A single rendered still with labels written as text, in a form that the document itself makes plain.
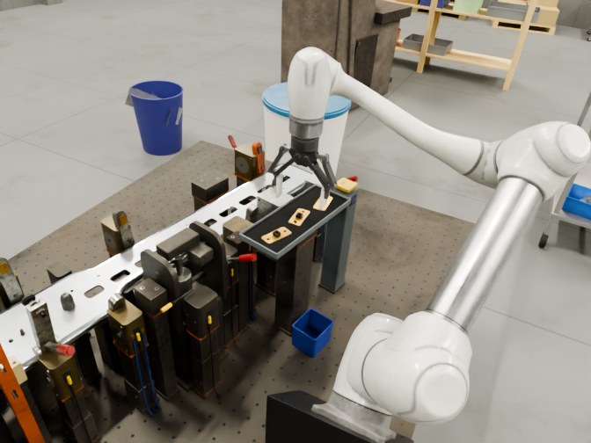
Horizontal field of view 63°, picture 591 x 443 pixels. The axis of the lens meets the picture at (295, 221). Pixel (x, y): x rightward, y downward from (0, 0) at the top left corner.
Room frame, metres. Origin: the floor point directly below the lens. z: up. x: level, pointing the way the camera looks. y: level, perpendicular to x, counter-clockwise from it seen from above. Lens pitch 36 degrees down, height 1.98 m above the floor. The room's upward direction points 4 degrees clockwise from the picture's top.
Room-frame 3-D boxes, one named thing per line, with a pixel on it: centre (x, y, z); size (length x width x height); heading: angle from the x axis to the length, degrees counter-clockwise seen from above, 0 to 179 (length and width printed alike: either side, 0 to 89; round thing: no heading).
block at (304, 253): (1.17, -0.01, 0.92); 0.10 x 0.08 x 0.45; 145
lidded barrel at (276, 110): (3.20, -0.01, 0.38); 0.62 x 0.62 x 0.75
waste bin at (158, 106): (3.72, 1.22, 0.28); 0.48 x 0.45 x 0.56; 128
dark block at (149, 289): (0.87, 0.35, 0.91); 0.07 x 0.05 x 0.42; 55
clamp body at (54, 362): (0.69, 0.52, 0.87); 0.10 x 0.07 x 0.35; 55
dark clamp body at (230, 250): (1.08, 0.20, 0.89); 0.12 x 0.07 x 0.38; 55
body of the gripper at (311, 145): (1.17, -0.01, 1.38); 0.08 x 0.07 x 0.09; 70
